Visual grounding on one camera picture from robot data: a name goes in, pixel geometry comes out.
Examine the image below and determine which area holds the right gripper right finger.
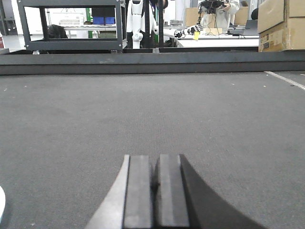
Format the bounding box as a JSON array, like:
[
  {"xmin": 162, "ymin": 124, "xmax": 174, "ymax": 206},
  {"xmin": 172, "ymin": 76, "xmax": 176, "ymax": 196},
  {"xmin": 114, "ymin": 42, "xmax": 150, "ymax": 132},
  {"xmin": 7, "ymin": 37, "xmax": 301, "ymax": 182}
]
[{"xmin": 154, "ymin": 154, "xmax": 263, "ymax": 229}]

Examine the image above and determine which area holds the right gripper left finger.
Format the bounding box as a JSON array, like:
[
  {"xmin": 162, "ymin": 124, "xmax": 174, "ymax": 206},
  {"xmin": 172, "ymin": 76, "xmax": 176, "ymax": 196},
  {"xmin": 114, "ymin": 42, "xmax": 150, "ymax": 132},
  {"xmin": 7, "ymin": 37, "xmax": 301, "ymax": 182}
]
[{"xmin": 85, "ymin": 155, "xmax": 153, "ymax": 229}]

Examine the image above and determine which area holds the light blue round plate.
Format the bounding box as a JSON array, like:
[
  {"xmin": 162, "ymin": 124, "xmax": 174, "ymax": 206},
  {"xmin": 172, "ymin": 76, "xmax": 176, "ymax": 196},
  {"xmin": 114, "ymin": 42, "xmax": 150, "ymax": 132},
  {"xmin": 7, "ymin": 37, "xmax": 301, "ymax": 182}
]
[{"xmin": 0, "ymin": 187, "xmax": 6, "ymax": 221}]

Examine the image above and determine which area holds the white work table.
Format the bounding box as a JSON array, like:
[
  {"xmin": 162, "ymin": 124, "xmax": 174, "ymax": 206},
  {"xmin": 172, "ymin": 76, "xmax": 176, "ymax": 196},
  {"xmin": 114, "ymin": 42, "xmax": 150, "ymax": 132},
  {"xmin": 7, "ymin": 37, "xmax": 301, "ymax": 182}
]
[{"xmin": 176, "ymin": 35, "xmax": 259, "ymax": 48}]

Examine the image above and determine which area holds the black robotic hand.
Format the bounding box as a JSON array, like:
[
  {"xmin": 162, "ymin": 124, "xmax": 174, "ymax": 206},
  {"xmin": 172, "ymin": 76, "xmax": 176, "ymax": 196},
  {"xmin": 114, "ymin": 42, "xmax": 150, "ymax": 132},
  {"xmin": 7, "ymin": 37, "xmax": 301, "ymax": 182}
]
[{"xmin": 174, "ymin": 24, "xmax": 203, "ymax": 38}]

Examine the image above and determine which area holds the person in white hoodie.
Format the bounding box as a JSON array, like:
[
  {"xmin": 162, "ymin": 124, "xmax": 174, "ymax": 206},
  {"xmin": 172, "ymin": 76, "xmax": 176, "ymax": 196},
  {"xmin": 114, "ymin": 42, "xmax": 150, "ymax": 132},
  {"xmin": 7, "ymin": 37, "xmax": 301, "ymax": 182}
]
[{"xmin": 198, "ymin": 0, "xmax": 240, "ymax": 34}]

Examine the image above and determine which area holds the white humanoid robot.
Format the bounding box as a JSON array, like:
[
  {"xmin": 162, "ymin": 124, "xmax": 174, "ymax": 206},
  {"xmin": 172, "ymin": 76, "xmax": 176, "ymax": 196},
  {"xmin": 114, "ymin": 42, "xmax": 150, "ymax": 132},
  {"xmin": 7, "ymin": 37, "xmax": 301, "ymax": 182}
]
[{"xmin": 126, "ymin": 0, "xmax": 159, "ymax": 49}]

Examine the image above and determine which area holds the large cardboard box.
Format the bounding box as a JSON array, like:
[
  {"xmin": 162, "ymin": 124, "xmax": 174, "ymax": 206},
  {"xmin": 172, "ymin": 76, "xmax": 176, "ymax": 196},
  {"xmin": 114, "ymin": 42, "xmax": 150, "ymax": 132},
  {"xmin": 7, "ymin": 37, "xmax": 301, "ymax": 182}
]
[{"xmin": 258, "ymin": 0, "xmax": 305, "ymax": 52}]

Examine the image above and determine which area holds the black metal cart frame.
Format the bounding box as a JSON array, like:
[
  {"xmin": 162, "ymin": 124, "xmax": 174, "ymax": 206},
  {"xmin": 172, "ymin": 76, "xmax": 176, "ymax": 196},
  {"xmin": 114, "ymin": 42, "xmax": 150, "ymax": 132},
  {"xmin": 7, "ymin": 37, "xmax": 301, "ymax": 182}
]
[{"xmin": 17, "ymin": 0, "xmax": 126, "ymax": 52}]

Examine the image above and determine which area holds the black table edge rail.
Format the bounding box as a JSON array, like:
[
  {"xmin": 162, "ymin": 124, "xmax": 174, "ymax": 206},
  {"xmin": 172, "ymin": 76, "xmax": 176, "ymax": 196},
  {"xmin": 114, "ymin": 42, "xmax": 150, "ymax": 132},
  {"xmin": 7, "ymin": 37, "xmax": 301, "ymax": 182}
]
[{"xmin": 0, "ymin": 51, "xmax": 305, "ymax": 76}]

